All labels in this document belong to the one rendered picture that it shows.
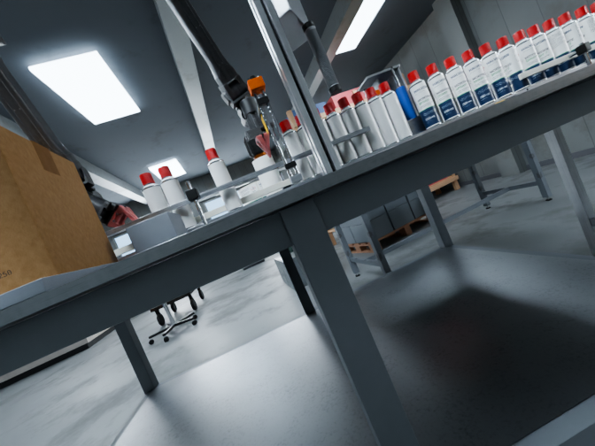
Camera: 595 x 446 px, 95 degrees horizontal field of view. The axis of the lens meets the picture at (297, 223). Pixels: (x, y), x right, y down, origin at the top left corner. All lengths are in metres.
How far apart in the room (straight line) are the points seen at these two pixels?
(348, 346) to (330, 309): 0.07
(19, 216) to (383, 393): 0.64
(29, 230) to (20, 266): 0.06
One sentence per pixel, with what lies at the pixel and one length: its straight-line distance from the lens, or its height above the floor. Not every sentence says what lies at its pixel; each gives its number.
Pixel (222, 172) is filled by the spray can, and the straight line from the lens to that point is 0.87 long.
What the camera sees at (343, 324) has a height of 0.60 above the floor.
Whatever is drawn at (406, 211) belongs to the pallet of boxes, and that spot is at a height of 0.27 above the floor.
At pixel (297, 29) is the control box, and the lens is 0.97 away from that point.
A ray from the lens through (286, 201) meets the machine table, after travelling 0.40.
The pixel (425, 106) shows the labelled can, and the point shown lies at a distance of 1.09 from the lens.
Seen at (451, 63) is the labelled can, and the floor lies 1.06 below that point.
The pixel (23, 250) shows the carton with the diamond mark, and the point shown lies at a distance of 0.60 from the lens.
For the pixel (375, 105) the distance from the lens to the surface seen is 1.01.
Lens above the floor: 0.79
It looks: 1 degrees down
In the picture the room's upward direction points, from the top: 23 degrees counter-clockwise
